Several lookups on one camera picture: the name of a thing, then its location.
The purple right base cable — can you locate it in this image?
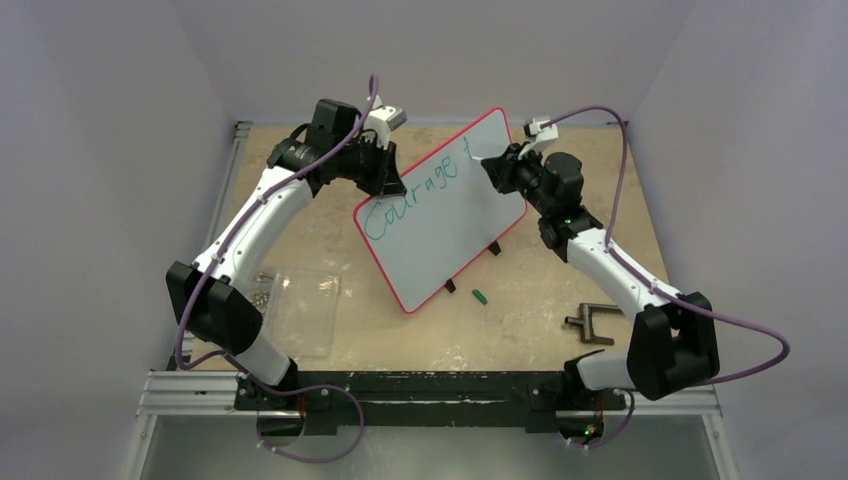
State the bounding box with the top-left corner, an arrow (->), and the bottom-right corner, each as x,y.
564,390 -> 636,452

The clear plastic screw box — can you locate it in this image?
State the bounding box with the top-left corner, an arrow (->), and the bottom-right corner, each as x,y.
247,264 -> 340,359

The black T-shaped tool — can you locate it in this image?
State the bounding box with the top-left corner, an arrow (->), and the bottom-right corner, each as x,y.
564,302 -> 623,346

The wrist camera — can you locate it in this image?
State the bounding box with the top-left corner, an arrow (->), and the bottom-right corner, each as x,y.
363,95 -> 407,148
518,116 -> 559,159

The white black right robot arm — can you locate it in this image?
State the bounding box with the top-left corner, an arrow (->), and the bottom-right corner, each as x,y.
481,144 -> 720,407

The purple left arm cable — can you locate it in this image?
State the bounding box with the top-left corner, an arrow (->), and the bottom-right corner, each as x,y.
174,74 -> 382,392

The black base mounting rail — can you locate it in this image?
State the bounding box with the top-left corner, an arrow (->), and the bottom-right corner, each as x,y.
234,371 -> 626,437

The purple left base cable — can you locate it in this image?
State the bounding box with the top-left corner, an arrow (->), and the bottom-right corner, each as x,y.
256,384 -> 367,466

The green marker cap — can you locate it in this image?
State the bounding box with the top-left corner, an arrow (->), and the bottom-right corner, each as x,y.
472,289 -> 488,305

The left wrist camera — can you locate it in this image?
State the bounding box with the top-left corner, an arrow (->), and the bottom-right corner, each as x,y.
363,95 -> 407,148

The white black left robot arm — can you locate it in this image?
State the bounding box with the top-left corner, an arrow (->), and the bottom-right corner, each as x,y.
166,97 -> 407,409

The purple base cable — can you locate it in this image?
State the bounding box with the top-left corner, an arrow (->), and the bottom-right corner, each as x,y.
564,390 -> 636,452
256,384 -> 367,466

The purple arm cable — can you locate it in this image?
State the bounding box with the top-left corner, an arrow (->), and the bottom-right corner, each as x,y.
545,105 -> 791,388
174,74 -> 382,392

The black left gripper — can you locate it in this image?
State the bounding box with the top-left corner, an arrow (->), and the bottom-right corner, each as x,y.
335,135 -> 404,197

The pink framed whiteboard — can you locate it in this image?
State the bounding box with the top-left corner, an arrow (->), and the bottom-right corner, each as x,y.
353,107 -> 527,313

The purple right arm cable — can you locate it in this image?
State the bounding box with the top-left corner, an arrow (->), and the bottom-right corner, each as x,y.
545,105 -> 791,388

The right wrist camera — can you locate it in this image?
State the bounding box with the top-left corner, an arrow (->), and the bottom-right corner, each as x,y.
518,116 -> 559,159

